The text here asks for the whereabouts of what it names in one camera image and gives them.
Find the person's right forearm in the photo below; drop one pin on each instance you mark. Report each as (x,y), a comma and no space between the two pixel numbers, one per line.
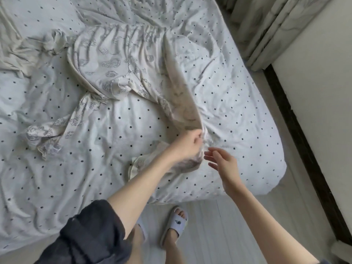
(269,231)

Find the person's black left sleeve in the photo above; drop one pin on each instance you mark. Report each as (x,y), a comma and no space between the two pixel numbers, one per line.
(88,236)

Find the person's left forearm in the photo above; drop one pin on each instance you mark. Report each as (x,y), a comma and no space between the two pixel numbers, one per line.
(143,189)

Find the person's left hand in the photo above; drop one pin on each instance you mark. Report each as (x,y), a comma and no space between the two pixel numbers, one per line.
(187,145)

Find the white slipper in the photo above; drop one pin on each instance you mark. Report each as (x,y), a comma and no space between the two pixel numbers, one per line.
(175,222)

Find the beige textured pajama pants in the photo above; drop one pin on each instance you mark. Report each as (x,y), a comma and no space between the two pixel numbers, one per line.
(27,52)

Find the person's lower leg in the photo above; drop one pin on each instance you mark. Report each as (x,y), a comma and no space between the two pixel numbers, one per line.
(136,247)
(173,250)

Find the white dotted bed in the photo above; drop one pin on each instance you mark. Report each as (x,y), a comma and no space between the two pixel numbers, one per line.
(231,79)

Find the cream patterned pyjama top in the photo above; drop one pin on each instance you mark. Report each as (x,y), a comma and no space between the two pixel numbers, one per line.
(121,57)

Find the person's right hand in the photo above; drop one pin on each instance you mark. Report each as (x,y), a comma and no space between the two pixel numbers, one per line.
(225,165)

